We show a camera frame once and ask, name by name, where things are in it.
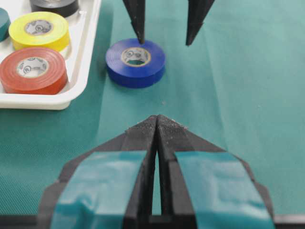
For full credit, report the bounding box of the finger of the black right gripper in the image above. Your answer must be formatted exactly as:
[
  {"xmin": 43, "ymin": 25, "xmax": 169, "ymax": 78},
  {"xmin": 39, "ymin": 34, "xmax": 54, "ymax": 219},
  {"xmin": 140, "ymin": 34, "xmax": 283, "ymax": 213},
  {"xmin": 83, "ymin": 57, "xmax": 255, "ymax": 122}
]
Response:
[
  {"xmin": 186, "ymin": 0, "xmax": 214, "ymax": 46},
  {"xmin": 123, "ymin": 0, "xmax": 145, "ymax": 44}
]

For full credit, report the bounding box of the blue tape roll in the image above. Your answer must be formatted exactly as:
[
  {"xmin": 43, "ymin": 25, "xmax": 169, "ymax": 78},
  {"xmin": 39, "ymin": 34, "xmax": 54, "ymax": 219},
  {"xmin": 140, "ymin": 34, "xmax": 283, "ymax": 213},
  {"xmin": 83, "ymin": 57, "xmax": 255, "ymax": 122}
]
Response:
[{"xmin": 106, "ymin": 39, "xmax": 166, "ymax": 88}]

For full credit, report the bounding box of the yellow tape roll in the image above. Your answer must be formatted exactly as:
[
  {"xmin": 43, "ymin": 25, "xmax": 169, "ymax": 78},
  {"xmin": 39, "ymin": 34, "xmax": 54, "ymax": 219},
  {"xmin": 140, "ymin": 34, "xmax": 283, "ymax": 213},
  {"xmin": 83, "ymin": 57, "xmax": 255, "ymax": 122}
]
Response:
[{"xmin": 9, "ymin": 11, "xmax": 70, "ymax": 52}]

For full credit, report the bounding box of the green table cloth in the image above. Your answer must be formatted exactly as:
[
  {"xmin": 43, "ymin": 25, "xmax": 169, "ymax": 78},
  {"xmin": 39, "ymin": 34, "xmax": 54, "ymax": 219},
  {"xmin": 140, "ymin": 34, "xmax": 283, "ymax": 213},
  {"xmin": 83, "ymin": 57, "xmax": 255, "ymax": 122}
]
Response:
[{"xmin": 0, "ymin": 0, "xmax": 305, "ymax": 215}]

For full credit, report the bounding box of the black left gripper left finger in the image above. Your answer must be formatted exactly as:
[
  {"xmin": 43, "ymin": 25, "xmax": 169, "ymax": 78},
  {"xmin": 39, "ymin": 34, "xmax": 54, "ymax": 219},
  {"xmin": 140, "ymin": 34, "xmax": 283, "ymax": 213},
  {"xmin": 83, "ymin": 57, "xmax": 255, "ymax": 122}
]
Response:
[{"xmin": 37, "ymin": 115, "xmax": 157, "ymax": 229}]

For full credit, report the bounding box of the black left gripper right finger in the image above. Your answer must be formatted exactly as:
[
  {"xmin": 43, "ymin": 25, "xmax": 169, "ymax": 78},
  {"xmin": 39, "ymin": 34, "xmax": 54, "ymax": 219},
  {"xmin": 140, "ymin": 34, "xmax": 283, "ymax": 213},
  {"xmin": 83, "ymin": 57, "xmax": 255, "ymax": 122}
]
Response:
[{"xmin": 156, "ymin": 115, "xmax": 274, "ymax": 229}]

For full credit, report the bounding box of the black tape roll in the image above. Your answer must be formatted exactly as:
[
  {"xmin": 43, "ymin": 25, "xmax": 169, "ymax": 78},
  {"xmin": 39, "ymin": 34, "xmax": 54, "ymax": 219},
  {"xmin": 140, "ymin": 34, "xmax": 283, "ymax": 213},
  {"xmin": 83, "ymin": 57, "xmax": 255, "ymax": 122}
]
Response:
[{"xmin": 30, "ymin": 0, "xmax": 79, "ymax": 17}]

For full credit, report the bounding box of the red tape roll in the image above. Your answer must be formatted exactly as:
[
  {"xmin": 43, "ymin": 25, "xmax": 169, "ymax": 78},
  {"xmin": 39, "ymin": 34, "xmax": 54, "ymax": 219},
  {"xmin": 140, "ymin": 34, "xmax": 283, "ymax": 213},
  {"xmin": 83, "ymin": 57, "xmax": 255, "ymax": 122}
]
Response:
[{"xmin": 0, "ymin": 47, "xmax": 68, "ymax": 95}]

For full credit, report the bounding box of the teal green tape roll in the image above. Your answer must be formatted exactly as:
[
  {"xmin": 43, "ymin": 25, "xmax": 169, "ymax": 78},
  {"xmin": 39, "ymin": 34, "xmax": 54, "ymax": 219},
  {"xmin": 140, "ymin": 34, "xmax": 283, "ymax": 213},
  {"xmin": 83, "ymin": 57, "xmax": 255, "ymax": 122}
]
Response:
[{"xmin": 0, "ymin": 8, "xmax": 10, "ymax": 42}]

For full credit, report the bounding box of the white plastic tray case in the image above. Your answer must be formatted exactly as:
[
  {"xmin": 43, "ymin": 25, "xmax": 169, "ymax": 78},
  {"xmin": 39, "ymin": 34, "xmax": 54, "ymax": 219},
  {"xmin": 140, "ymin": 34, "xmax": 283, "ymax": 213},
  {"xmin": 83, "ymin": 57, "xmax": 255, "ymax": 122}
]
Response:
[{"xmin": 0, "ymin": 0, "xmax": 102, "ymax": 110}]

